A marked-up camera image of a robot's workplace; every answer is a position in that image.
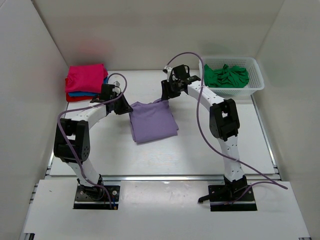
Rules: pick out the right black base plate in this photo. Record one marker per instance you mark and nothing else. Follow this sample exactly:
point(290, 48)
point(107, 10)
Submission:
point(246, 203)

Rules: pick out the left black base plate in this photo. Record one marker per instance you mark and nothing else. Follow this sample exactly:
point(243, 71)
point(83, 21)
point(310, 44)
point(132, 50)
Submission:
point(100, 200)

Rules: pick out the green t shirt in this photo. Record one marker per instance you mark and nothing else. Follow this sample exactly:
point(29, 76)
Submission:
point(226, 77)

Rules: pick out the purple t shirt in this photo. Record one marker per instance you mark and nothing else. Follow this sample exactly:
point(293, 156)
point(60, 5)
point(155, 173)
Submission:
point(151, 122)

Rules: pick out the white plastic basket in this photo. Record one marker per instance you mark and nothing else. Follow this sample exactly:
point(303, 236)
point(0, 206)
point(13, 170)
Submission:
point(256, 82)

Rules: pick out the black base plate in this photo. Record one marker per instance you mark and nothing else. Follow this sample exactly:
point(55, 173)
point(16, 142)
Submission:
point(246, 203)
point(100, 200)

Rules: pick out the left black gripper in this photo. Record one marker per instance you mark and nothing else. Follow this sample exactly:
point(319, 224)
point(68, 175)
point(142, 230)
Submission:
point(126, 108)

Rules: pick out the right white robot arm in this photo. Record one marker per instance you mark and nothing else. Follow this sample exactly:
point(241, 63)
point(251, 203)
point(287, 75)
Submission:
point(224, 125)

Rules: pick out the pink folded t shirt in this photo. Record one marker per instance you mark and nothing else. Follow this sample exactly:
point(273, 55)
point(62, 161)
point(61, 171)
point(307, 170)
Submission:
point(86, 78)

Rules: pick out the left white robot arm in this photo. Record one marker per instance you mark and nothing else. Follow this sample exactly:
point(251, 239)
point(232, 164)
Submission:
point(72, 138)

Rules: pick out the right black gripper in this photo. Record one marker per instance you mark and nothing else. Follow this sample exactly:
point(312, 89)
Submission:
point(167, 94)

